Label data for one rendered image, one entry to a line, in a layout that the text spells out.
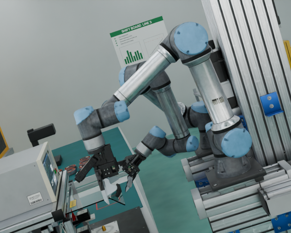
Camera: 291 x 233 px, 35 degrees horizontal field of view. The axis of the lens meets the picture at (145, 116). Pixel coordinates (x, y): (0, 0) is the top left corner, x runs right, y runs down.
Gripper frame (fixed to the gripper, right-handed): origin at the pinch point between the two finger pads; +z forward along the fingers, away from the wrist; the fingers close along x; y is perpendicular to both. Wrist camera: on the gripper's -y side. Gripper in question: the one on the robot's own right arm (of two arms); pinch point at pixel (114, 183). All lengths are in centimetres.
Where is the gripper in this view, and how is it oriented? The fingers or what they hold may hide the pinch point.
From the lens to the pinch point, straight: 228.6
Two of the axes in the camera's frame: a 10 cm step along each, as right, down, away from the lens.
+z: -6.4, 7.7, 0.3
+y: 1.8, 1.8, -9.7
